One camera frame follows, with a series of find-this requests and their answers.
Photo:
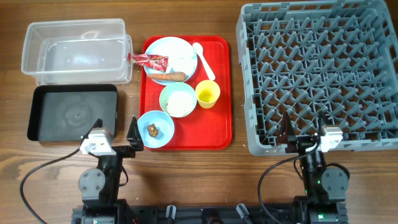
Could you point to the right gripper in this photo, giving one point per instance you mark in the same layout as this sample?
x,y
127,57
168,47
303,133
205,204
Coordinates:
x,y
286,135

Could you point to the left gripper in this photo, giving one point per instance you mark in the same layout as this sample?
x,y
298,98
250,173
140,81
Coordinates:
x,y
127,152

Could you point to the brown food scrap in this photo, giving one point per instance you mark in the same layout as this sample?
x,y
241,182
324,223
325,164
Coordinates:
x,y
152,130

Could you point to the small light blue bowl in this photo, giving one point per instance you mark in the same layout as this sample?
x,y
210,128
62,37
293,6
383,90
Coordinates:
x,y
163,123

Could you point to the green bowl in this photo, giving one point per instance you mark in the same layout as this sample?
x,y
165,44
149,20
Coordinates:
x,y
165,93

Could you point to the orange carrot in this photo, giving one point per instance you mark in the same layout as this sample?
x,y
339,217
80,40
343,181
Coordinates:
x,y
175,76

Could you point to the red snack wrapper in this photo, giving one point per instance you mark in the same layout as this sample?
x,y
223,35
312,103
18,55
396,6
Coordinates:
x,y
156,62

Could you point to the large light blue plate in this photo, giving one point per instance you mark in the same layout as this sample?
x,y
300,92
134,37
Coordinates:
x,y
182,57

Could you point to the yellow plastic cup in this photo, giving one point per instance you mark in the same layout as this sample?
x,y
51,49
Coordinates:
x,y
207,92

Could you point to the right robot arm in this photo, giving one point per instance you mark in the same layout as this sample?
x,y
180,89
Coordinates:
x,y
325,184

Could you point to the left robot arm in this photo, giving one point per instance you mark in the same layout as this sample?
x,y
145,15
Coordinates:
x,y
100,185

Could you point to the black waste tray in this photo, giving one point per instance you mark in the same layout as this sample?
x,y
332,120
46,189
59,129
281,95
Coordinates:
x,y
67,112

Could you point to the grey dishwasher rack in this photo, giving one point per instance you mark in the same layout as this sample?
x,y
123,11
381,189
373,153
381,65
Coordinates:
x,y
303,58

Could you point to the clear plastic bin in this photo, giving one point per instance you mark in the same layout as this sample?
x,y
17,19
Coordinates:
x,y
91,51

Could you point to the red serving tray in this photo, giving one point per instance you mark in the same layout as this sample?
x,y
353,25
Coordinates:
x,y
206,129

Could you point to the white plastic spoon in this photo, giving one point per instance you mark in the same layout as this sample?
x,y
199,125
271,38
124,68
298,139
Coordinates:
x,y
199,50

